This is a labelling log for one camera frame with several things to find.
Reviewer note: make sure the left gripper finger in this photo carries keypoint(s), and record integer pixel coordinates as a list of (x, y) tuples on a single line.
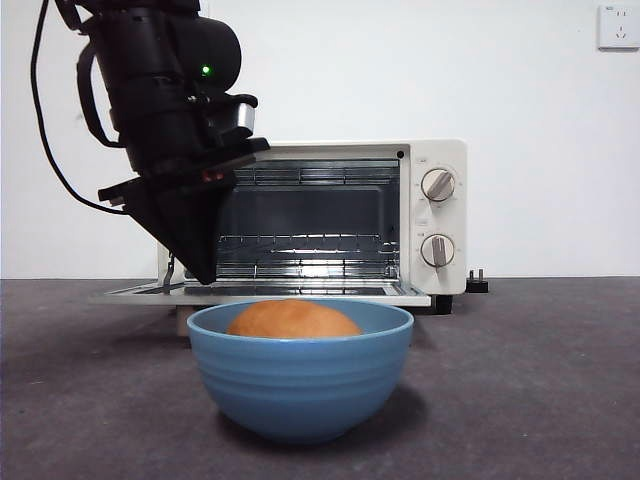
[(170, 220), (207, 215)]

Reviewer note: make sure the brown potato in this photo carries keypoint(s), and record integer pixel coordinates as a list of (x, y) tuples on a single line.
[(295, 320)]

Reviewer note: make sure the blue ribbed bowl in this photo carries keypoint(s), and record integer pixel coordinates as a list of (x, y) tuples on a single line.
[(300, 380)]

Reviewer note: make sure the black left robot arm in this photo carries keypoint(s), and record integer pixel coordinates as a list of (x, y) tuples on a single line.
[(150, 75)]

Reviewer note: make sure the beige round oven knob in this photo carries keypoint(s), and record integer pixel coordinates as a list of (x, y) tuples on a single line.
[(438, 185), (437, 250)]

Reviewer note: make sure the cream Toshiba toaster oven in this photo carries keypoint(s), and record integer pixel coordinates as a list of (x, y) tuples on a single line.
[(450, 220)]

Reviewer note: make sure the black power plug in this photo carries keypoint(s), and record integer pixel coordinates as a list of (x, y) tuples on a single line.
[(477, 286)]

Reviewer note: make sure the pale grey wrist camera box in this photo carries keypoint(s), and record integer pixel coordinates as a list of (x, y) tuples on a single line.
[(245, 117)]

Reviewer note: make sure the white wall socket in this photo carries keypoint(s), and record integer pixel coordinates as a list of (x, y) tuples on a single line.
[(620, 27)]

